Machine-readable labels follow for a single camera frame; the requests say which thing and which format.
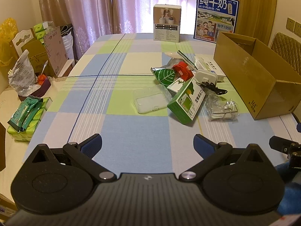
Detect dark brown tray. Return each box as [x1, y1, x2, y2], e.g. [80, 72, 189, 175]
[18, 76, 52, 102]

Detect white carved chair back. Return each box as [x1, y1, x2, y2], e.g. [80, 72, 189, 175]
[11, 28, 37, 54]

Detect plain brown cardboard box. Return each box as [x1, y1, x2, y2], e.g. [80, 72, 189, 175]
[22, 39, 47, 73]

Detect blue milk carton box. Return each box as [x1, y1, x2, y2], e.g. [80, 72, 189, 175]
[193, 0, 240, 43]

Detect sheer pink curtain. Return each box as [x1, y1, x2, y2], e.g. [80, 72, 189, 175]
[43, 0, 190, 52]

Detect white plug adapter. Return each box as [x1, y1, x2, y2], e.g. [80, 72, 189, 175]
[195, 69, 218, 84]

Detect green leaf-print packet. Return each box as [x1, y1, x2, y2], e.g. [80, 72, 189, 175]
[150, 66, 179, 91]

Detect clear plastic case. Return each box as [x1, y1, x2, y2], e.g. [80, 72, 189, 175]
[133, 86, 172, 115]

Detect checked tablecloth desktop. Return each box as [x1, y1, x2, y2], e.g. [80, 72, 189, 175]
[25, 32, 301, 177]

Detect dark green packets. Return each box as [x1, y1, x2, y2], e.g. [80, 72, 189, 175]
[7, 96, 44, 132]

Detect person's blue clothing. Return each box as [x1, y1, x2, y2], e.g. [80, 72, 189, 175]
[276, 161, 301, 216]

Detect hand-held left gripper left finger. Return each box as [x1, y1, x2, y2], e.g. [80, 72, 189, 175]
[22, 134, 117, 183]

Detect light green tissue pack stack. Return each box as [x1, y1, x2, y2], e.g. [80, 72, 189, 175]
[7, 97, 53, 142]

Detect clear zip bag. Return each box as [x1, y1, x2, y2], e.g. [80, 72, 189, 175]
[165, 50, 199, 72]

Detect metal spoon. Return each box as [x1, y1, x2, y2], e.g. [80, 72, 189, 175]
[40, 60, 49, 76]

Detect quilted beige chair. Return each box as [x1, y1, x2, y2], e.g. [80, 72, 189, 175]
[269, 32, 301, 76]

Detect white green-striped medicine box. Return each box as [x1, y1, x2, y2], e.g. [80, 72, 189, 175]
[193, 56, 226, 82]

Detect yellow plastic bag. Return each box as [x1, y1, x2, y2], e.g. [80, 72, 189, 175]
[0, 18, 19, 66]

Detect brown cardboard flap box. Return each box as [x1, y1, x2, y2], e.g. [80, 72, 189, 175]
[43, 26, 68, 76]

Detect plastic-wrapped wire rack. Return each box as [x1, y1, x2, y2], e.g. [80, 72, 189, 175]
[204, 94, 240, 122]

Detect printed white plastic bag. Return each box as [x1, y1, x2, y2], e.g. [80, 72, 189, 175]
[8, 49, 37, 97]

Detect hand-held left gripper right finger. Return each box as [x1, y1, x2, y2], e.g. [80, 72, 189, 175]
[179, 134, 275, 182]

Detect green tissue packs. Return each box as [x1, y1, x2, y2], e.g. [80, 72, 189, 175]
[33, 21, 55, 40]

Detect white humidifier product box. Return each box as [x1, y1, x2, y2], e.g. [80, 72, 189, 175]
[153, 4, 182, 43]

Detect green medicine box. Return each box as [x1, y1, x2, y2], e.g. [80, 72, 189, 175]
[167, 76, 206, 125]

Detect red packet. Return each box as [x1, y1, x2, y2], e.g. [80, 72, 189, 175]
[173, 61, 194, 80]

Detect black cable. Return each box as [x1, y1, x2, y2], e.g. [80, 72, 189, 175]
[196, 81, 228, 95]

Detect small white medicine box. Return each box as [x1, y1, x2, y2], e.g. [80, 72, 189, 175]
[167, 78, 189, 97]

